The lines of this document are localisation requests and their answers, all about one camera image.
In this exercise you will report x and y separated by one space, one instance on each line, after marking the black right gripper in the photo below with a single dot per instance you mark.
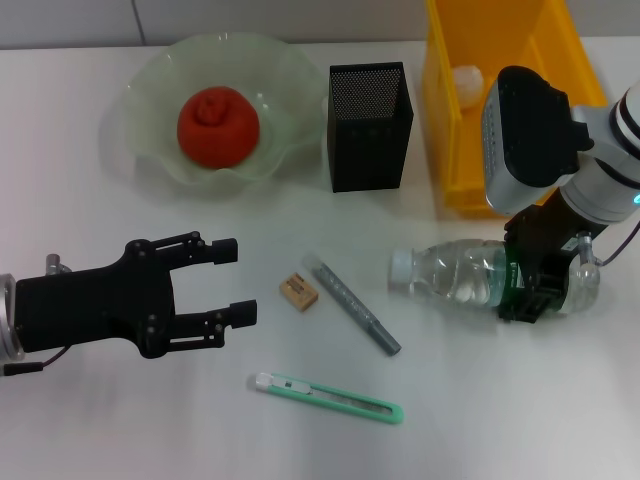
545 235

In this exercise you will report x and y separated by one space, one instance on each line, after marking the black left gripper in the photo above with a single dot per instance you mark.
95 305

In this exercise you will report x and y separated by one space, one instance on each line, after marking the clear green-label water bottle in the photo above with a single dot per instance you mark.
440 275

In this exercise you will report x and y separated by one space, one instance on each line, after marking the orange fruit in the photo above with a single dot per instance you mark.
218 127

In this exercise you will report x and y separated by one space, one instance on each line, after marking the white paper ball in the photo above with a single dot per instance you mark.
467 85

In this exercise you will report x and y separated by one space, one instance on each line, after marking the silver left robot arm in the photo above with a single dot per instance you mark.
6 315

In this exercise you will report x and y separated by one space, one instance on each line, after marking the tan eraser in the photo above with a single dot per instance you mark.
298 292

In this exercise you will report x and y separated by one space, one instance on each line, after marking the grey marker pen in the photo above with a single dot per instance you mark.
350 305

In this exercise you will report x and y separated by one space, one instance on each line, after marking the green utility knife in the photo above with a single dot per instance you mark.
325 397

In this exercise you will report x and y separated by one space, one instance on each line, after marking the black mesh pen holder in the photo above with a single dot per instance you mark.
370 145

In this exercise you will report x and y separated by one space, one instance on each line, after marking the pale green wavy fruit plate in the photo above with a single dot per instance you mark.
150 90

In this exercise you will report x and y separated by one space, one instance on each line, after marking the yellow plastic bin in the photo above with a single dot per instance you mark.
450 150

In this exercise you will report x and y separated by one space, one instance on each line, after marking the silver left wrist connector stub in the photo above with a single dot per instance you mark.
56 264

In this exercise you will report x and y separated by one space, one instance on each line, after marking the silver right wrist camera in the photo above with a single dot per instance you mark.
530 145

